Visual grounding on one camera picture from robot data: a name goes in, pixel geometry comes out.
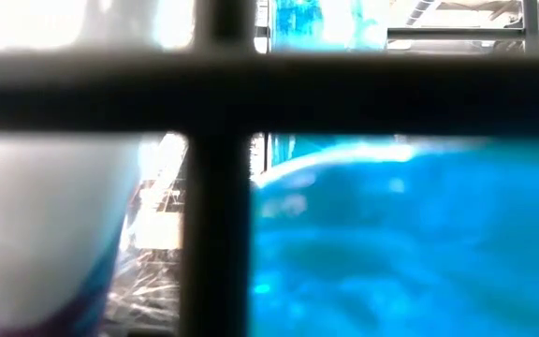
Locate black wire basket organizer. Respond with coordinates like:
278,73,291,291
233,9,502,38
0,0,539,337

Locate small blue mouthwash bottle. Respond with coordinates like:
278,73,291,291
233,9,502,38
269,0,390,168
249,135,539,337

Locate blue white toothbrush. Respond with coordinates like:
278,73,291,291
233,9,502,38
0,0,196,336

